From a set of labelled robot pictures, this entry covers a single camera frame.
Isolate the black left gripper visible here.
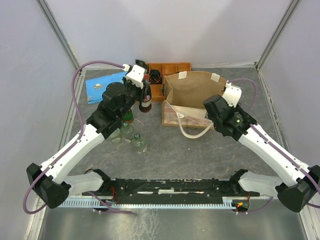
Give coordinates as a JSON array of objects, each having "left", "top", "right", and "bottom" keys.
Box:
[{"left": 117, "top": 72, "right": 150, "bottom": 119}]

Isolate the red-capped beverage bottle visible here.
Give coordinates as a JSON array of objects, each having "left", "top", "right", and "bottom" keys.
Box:
[{"left": 139, "top": 86, "right": 152, "bottom": 113}]

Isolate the green glass beverage bottle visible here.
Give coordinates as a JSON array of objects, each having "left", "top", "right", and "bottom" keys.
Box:
[{"left": 122, "top": 109, "right": 134, "bottom": 124}]

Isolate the clear soda water bottle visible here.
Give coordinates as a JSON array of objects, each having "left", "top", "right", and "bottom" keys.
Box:
[{"left": 120, "top": 122, "right": 135, "bottom": 143}]

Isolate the burlap canvas tote bag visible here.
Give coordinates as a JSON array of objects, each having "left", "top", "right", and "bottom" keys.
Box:
[{"left": 163, "top": 71, "right": 227, "bottom": 139}]

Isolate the green soda water bottle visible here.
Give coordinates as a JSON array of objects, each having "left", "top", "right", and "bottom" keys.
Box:
[{"left": 132, "top": 133, "right": 148, "bottom": 153}]

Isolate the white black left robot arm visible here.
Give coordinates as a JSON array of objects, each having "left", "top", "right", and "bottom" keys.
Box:
[{"left": 26, "top": 80, "right": 150, "bottom": 209}]

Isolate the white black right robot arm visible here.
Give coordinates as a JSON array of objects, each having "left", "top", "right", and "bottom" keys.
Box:
[{"left": 203, "top": 95, "right": 320, "bottom": 213}]

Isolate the orange wooden compartment tray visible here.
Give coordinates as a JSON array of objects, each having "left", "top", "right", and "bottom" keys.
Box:
[{"left": 147, "top": 62, "right": 192, "bottom": 103}]

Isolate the dark orange-striped rolled sock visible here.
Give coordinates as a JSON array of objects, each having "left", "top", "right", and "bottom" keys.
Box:
[{"left": 149, "top": 69, "right": 162, "bottom": 84}]

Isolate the dark patterned rolled sock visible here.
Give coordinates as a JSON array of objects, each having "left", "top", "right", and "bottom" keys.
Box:
[{"left": 135, "top": 59, "right": 148, "bottom": 69}]

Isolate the blue space-print cloth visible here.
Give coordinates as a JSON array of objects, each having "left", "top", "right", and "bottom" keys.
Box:
[{"left": 85, "top": 71, "right": 126, "bottom": 104}]

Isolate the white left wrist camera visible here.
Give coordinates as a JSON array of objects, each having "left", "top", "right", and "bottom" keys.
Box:
[{"left": 122, "top": 64, "right": 147, "bottom": 89}]

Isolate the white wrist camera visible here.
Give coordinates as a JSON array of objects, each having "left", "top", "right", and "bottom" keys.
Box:
[
  {"left": 222, "top": 82, "right": 242, "bottom": 108},
  {"left": 122, "top": 64, "right": 147, "bottom": 89}
]

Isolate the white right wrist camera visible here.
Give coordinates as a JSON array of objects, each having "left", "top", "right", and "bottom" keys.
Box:
[{"left": 222, "top": 82, "right": 242, "bottom": 108}]

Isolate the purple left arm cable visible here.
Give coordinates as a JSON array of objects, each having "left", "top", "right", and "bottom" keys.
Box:
[{"left": 22, "top": 60, "right": 137, "bottom": 216}]

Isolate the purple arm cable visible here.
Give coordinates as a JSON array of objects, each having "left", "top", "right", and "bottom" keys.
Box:
[
  {"left": 22, "top": 60, "right": 137, "bottom": 216},
  {"left": 226, "top": 77, "right": 320, "bottom": 215}
]

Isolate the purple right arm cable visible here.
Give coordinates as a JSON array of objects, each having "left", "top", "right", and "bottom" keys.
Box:
[{"left": 226, "top": 77, "right": 320, "bottom": 215}]

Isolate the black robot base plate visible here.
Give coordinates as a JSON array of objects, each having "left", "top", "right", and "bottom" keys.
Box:
[{"left": 94, "top": 178, "right": 260, "bottom": 205}]

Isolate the light blue cable duct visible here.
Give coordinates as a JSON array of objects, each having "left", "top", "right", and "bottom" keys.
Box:
[{"left": 59, "top": 196, "right": 238, "bottom": 208}]

